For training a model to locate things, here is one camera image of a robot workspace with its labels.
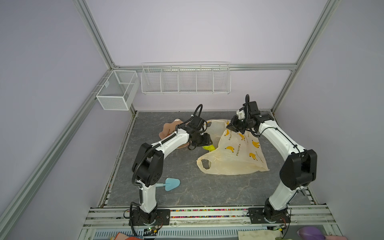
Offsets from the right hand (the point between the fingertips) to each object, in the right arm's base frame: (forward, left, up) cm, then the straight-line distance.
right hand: (226, 127), depth 87 cm
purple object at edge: (-49, -37, -20) cm, 64 cm away
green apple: (-9, +10, -8) cm, 16 cm away
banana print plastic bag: (-14, -4, -6) cm, 15 cm away
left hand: (-7, +10, -8) cm, 15 cm away
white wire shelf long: (+33, +25, +12) cm, 43 cm away
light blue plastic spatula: (-27, +33, -18) cm, 46 cm away
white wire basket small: (+28, +71, +6) cm, 76 cm away
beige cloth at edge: (-50, -11, -18) cm, 54 cm away
